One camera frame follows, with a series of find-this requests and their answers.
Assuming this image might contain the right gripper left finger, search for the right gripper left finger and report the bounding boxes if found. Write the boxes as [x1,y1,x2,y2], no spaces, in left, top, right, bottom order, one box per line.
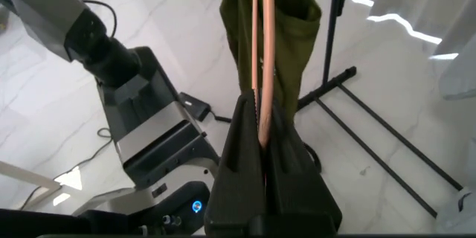
[203,89,267,236]

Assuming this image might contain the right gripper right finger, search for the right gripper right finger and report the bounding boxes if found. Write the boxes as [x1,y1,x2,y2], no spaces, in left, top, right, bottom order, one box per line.
[264,96,343,236]

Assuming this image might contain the pink clothes hanger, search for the pink clothes hanger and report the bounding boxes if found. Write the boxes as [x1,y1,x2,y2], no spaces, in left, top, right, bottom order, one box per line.
[251,0,276,149]

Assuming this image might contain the green garment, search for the green garment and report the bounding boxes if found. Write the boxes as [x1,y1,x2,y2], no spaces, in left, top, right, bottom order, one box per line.
[219,0,323,124]

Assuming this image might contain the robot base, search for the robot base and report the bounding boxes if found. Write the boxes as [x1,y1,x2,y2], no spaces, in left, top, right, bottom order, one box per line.
[0,46,221,236]

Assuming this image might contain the black clothes rack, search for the black clothes rack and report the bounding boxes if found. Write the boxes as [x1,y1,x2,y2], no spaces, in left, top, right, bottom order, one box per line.
[297,0,464,219]

